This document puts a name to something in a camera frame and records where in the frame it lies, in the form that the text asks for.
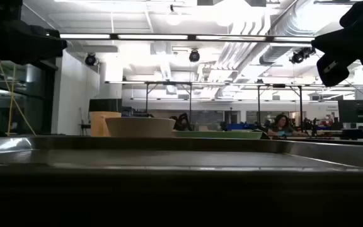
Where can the green plastic plate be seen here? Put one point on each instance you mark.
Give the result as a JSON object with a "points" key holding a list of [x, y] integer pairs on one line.
{"points": [[219, 134]]}

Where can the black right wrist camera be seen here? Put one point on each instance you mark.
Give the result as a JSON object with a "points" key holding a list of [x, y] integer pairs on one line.
{"points": [[332, 71]]}

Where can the black round ceiling fixture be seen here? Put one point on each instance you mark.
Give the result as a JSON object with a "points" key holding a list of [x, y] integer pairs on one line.
{"points": [[90, 59], [194, 55], [301, 55]]}

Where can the black workstation frame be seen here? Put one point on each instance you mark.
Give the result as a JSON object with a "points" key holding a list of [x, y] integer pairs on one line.
{"points": [[169, 83], [279, 85]]}

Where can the grey plastic bowl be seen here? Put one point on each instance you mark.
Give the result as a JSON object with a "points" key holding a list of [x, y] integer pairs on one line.
{"points": [[140, 127]]}

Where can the blue storage bins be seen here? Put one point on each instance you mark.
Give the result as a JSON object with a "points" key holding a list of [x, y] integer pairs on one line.
{"points": [[241, 126]]}

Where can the overhead light bar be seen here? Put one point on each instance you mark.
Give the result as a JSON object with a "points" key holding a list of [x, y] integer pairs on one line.
{"points": [[153, 37]]}

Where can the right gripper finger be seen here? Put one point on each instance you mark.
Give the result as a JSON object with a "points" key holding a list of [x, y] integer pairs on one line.
{"points": [[336, 42]]}

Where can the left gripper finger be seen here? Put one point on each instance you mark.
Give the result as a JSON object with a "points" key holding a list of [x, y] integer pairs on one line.
{"points": [[46, 47]]}

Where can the black monitor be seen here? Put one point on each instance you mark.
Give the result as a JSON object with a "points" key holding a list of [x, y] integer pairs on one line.
{"points": [[106, 105], [358, 111]]}

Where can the dark brown serving tray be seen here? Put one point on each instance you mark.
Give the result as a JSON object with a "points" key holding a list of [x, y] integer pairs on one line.
{"points": [[181, 160]]}

